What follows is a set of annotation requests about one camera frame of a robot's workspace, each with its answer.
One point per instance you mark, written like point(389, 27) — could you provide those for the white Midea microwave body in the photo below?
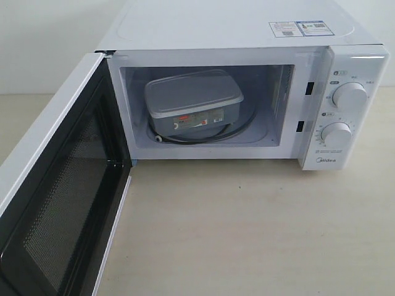
point(290, 80)

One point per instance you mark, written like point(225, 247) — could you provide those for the blue white label sticker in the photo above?
point(300, 29)

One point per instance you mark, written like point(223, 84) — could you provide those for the lower white timer knob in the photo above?
point(336, 135)

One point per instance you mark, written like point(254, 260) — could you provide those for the white plastic lidded container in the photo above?
point(193, 84)

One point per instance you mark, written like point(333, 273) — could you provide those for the upper white power knob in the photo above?
point(350, 96)

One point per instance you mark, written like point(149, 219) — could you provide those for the white microwave door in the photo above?
point(63, 187)

